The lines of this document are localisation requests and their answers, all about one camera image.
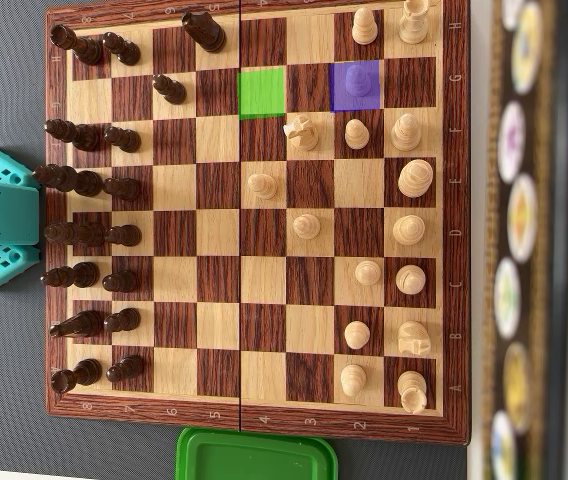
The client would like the white chess pawn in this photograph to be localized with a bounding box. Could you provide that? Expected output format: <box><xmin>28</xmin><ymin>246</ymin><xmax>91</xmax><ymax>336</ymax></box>
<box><xmin>343</xmin><ymin>64</ymin><xmax>373</xmax><ymax>99</ymax></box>
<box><xmin>351</xmin><ymin>7</ymin><xmax>380</xmax><ymax>46</ymax></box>
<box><xmin>246</xmin><ymin>172</ymin><xmax>279</xmax><ymax>200</ymax></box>
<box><xmin>343</xmin><ymin>320</ymin><xmax>371</xmax><ymax>350</ymax></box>
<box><xmin>354</xmin><ymin>259</ymin><xmax>383</xmax><ymax>287</ymax></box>
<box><xmin>292</xmin><ymin>213</ymin><xmax>322</xmax><ymax>240</ymax></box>
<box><xmin>339</xmin><ymin>363</ymin><xmax>368</xmax><ymax>399</ymax></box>
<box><xmin>343</xmin><ymin>118</ymin><xmax>371</xmax><ymax>151</ymax></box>

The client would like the wooden folding chess board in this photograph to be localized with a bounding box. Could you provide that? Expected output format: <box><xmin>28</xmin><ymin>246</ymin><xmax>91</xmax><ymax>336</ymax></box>
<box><xmin>43</xmin><ymin>0</ymin><xmax>471</xmax><ymax>447</ymax></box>

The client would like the white chess knight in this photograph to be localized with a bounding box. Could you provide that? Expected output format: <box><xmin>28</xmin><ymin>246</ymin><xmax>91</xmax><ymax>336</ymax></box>
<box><xmin>282</xmin><ymin>113</ymin><xmax>320</xmax><ymax>152</ymax></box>
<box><xmin>396</xmin><ymin>320</ymin><xmax>433</xmax><ymax>358</ymax></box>

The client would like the white chess queen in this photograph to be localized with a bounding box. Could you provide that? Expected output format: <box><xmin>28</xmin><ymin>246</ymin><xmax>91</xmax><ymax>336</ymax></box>
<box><xmin>392</xmin><ymin>214</ymin><xmax>427</xmax><ymax>247</ymax></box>

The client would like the white chess bishop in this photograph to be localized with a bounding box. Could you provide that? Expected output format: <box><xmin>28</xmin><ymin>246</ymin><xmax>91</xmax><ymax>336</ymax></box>
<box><xmin>395</xmin><ymin>264</ymin><xmax>428</xmax><ymax>296</ymax></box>
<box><xmin>390</xmin><ymin>113</ymin><xmax>423</xmax><ymax>154</ymax></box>

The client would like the white chess king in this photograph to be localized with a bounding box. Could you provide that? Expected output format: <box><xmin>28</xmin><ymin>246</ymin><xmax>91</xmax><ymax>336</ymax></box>
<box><xmin>396</xmin><ymin>158</ymin><xmax>435</xmax><ymax>200</ymax></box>

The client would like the dark brown chess pawn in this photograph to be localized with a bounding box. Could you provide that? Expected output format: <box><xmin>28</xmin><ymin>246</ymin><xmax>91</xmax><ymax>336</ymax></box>
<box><xmin>151</xmin><ymin>73</ymin><xmax>188</xmax><ymax>106</ymax></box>
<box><xmin>101</xmin><ymin>269</ymin><xmax>141</xmax><ymax>294</ymax></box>
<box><xmin>102</xmin><ymin>125</ymin><xmax>143</xmax><ymax>154</ymax></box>
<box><xmin>104</xmin><ymin>224</ymin><xmax>143</xmax><ymax>247</ymax></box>
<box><xmin>105</xmin><ymin>354</ymin><xmax>146</xmax><ymax>385</ymax></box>
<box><xmin>102</xmin><ymin>307</ymin><xmax>142</xmax><ymax>335</ymax></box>
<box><xmin>102</xmin><ymin>31</ymin><xmax>142</xmax><ymax>67</ymax></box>
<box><xmin>102</xmin><ymin>177</ymin><xmax>142</xmax><ymax>202</ymax></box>

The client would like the white chess rook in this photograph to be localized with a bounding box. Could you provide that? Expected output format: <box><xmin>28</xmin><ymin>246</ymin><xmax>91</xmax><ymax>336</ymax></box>
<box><xmin>397</xmin><ymin>0</ymin><xmax>438</xmax><ymax>46</ymax></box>
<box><xmin>396</xmin><ymin>369</ymin><xmax>429</xmax><ymax>415</ymax></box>

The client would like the dark brown chess queen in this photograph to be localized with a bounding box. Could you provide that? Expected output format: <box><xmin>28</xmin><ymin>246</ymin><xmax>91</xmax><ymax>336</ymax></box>
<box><xmin>43</xmin><ymin>221</ymin><xmax>107</xmax><ymax>248</ymax></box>

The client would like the dark brown chess bishop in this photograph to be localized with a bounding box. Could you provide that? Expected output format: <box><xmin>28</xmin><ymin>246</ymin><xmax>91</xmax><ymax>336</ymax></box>
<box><xmin>43</xmin><ymin>118</ymin><xmax>101</xmax><ymax>153</ymax></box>
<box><xmin>39</xmin><ymin>261</ymin><xmax>101</xmax><ymax>290</ymax></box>

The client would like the dark brown chess king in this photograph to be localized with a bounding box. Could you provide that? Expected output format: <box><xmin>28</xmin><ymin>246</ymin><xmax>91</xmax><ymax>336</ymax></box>
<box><xmin>31</xmin><ymin>164</ymin><xmax>105</xmax><ymax>198</ymax></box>

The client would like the dark brown chess knight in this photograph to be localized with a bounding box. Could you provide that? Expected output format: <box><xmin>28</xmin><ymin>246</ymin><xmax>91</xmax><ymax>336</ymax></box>
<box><xmin>48</xmin><ymin>309</ymin><xmax>106</xmax><ymax>339</ymax></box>
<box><xmin>180</xmin><ymin>10</ymin><xmax>227</xmax><ymax>54</ymax></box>

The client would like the dark brown chess rook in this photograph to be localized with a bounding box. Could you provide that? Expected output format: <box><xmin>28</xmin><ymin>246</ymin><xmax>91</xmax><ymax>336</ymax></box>
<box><xmin>50</xmin><ymin>357</ymin><xmax>103</xmax><ymax>394</ymax></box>
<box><xmin>48</xmin><ymin>23</ymin><xmax>105</xmax><ymax>67</ymax></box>

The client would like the green plastic tray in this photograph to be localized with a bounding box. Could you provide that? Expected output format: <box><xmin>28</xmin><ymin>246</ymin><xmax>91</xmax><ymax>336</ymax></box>
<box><xmin>174</xmin><ymin>426</ymin><xmax>339</xmax><ymax>480</ymax></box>

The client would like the round badge green print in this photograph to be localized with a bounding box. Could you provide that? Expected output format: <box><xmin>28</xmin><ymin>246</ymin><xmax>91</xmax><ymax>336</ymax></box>
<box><xmin>492</xmin><ymin>257</ymin><xmax>524</xmax><ymax>340</ymax></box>

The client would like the round badge orange print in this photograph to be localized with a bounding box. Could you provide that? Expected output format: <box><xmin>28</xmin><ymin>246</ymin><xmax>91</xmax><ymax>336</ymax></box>
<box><xmin>506</xmin><ymin>172</ymin><xmax>539</xmax><ymax>265</ymax></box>

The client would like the round badge purple print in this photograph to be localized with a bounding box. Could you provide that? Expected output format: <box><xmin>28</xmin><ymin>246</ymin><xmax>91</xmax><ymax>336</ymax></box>
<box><xmin>496</xmin><ymin>99</ymin><xmax>528</xmax><ymax>185</ymax></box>

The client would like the dark patterned display board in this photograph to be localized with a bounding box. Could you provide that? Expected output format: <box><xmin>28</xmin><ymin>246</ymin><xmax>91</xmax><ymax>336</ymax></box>
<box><xmin>478</xmin><ymin>0</ymin><xmax>568</xmax><ymax>480</ymax></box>

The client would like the round white badge blue print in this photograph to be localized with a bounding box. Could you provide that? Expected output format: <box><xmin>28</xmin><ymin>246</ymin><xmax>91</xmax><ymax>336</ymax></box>
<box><xmin>488</xmin><ymin>409</ymin><xmax>519</xmax><ymax>480</ymax></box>

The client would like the round yellow badge blue mark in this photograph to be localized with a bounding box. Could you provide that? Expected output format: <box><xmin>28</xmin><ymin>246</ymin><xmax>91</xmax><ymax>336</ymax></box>
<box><xmin>510</xmin><ymin>2</ymin><xmax>545</xmax><ymax>96</ymax></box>

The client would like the grey textured mat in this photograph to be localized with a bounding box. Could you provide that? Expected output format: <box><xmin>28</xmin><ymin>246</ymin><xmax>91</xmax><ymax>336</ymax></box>
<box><xmin>0</xmin><ymin>0</ymin><xmax>471</xmax><ymax>480</ymax></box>

